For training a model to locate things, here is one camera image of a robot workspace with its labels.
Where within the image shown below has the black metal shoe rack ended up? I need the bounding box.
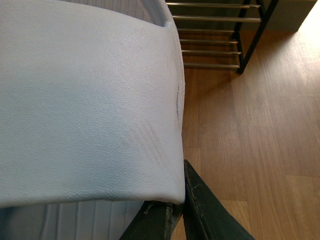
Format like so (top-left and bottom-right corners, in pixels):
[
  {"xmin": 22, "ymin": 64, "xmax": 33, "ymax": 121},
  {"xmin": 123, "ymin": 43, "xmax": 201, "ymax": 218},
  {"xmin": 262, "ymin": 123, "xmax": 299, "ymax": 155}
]
[{"xmin": 166, "ymin": 0, "xmax": 279, "ymax": 74}]

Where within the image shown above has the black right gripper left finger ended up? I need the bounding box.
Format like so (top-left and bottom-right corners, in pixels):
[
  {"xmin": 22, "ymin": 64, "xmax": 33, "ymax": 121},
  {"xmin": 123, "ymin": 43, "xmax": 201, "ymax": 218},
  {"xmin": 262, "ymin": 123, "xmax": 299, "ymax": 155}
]
[{"xmin": 120, "ymin": 201, "xmax": 182, "ymax": 240}]

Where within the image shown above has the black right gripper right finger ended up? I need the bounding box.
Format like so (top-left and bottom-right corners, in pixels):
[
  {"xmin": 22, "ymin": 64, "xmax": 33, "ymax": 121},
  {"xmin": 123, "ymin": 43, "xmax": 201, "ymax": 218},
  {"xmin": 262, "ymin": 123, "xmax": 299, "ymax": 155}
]
[{"xmin": 183, "ymin": 159, "xmax": 254, "ymax": 240}]

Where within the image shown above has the white slide sandal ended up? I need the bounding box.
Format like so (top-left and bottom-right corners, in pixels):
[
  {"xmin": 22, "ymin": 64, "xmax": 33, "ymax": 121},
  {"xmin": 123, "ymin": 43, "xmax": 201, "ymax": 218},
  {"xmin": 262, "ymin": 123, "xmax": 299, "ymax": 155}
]
[{"xmin": 0, "ymin": 0, "xmax": 185, "ymax": 240}]

